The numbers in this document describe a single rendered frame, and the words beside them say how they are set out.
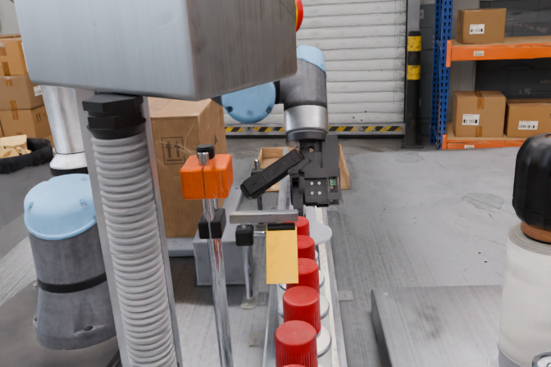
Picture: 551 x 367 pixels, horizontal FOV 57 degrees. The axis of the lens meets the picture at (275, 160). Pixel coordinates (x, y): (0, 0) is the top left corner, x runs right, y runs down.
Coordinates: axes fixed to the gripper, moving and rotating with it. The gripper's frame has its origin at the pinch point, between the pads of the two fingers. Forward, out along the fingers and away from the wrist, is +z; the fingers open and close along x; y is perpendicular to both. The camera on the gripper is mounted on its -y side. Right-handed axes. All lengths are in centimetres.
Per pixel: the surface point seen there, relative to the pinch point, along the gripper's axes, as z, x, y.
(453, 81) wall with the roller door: -163, 367, 141
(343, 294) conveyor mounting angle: 6.4, 9.0, 7.5
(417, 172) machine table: -25, 64, 34
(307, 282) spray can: 3.3, -33.9, 1.4
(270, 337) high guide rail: 9.6, -22.1, -3.1
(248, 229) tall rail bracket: -4.7, 1.1, -8.2
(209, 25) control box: -10, -60, -3
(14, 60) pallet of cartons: -152, 249, -204
